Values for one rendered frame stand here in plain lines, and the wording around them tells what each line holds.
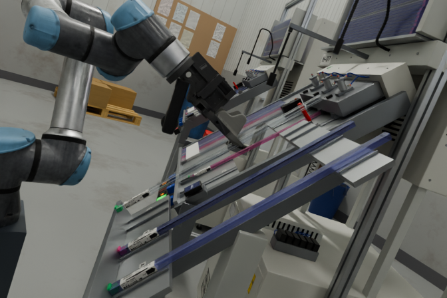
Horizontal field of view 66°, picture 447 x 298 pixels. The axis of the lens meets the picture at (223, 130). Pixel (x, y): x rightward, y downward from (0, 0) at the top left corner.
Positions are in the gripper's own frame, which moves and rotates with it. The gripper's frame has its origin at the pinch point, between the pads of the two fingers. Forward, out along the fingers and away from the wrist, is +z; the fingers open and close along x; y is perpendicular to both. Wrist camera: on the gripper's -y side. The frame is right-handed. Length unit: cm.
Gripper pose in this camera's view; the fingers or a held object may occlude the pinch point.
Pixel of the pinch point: (235, 143)
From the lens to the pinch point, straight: 74.9
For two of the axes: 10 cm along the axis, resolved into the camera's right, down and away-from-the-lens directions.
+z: 6.6, 7.0, 2.5
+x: -1.6, -2.0, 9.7
